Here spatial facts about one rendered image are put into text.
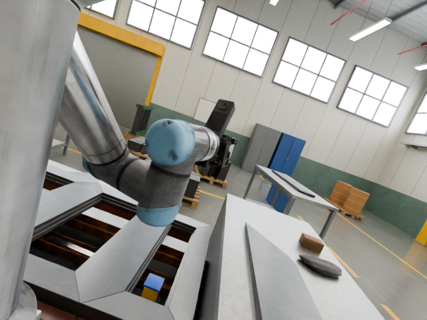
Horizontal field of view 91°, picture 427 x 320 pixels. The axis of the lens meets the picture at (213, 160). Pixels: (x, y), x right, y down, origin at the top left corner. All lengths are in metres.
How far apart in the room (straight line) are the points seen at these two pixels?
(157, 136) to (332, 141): 10.40
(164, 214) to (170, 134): 0.14
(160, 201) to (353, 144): 10.95
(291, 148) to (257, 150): 1.43
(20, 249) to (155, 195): 0.21
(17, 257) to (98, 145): 0.22
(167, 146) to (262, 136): 8.38
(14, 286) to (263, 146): 8.63
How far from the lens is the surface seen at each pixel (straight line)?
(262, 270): 0.83
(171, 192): 0.37
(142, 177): 0.40
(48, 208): 1.24
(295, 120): 9.77
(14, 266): 0.22
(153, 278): 0.91
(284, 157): 9.11
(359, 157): 11.48
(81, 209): 1.31
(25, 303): 0.28
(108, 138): 0.39
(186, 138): 0.33
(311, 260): 1.08
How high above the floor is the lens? 1.49
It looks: 10 degrees down
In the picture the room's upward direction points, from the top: 20 degrees clockwise
